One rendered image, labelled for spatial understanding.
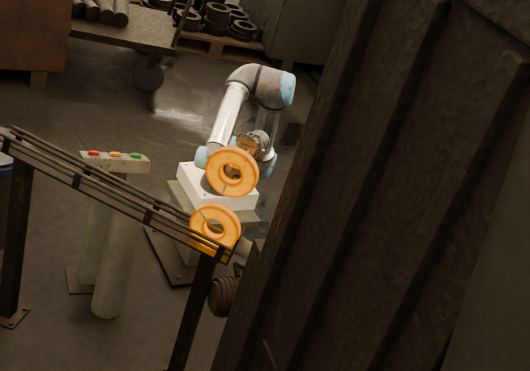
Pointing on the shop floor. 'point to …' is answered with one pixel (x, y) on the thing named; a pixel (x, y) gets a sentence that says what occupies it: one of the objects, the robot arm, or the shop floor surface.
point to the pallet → (205, 19)
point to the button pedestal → (99, 219)
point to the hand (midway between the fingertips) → (233, 166)
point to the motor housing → (222, 294)
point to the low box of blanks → (35, 24)
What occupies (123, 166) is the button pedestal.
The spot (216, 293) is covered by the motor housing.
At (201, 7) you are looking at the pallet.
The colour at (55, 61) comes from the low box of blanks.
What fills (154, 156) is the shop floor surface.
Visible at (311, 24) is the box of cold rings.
